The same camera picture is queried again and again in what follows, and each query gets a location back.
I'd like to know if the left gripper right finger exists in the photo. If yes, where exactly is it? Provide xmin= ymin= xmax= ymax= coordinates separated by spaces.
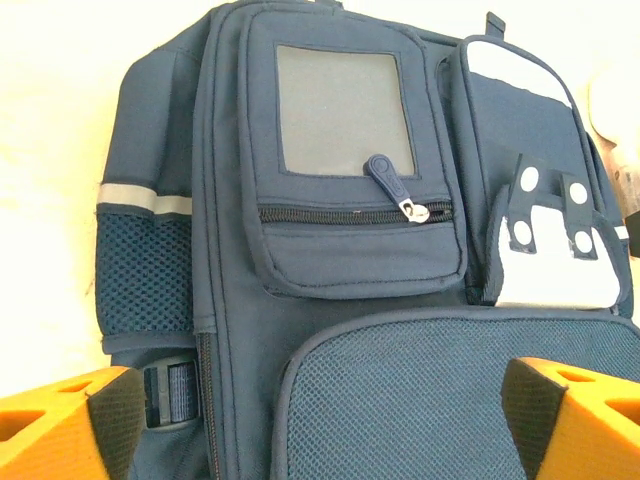
xmin=502 ymin=355 xmax=640 ymax=480

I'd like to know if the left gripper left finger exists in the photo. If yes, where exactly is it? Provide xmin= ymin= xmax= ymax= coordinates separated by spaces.
xmin=0 ymin=365 xmax=146 ymax=480

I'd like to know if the navy blue school backpack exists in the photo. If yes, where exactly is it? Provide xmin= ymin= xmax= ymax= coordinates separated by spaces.
xmin=94 ymin=0 xmax=640 ymax=480

